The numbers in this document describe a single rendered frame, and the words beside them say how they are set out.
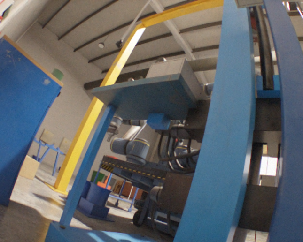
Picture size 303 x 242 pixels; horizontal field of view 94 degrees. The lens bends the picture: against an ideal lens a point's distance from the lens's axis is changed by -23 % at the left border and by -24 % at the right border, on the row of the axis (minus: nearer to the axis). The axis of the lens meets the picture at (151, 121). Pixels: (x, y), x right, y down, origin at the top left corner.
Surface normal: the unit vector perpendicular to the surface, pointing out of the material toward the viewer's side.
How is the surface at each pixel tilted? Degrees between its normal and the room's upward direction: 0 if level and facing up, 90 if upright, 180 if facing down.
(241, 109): 90
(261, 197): 90
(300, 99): 90
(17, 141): 90
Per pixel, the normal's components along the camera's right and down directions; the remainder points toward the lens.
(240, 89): -0.52, -0.50
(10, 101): 0.79, 0.01
